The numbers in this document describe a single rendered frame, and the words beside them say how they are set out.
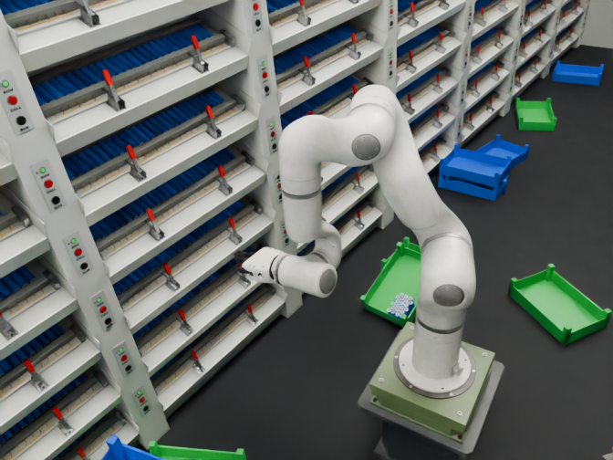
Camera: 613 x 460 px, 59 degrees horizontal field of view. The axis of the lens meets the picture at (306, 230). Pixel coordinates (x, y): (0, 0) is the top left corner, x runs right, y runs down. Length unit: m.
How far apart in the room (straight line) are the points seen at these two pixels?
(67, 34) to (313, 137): 0.56
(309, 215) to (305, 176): 0.10
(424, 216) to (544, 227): 1.58
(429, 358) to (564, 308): 0.97
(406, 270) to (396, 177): 1.16
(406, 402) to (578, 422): 0.69
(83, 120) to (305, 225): 0.56
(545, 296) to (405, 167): 1.32
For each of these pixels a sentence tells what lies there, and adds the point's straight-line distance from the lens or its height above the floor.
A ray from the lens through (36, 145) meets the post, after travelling 1.27.
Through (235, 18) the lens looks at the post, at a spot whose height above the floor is 1.15.
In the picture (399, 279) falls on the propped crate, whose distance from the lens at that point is 2.23.
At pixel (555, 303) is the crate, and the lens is 2.31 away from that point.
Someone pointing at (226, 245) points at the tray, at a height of 0.49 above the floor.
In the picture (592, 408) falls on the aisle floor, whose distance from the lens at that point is 2.03.
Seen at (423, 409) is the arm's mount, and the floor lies 0.36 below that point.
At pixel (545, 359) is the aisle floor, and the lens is 2.11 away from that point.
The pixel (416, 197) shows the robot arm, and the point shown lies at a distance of 1.13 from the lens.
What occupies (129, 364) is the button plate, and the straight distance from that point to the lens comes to 1.67.
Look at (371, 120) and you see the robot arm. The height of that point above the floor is 1.12.
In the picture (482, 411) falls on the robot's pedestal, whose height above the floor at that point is 0.28.
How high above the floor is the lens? 1.55
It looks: 37 degrees down
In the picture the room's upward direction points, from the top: 6 degrees counter-clockwise
